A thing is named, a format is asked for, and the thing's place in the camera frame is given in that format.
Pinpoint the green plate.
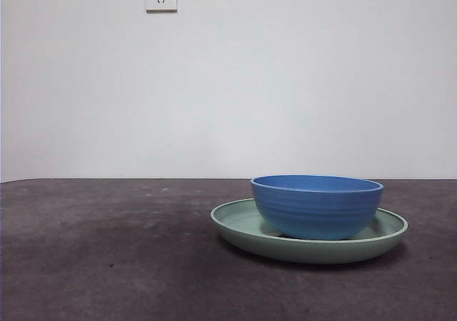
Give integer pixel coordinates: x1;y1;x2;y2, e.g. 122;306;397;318
209;198;409;265

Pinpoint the blue bowl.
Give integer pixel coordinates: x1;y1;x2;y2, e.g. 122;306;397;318
249;173;385;240

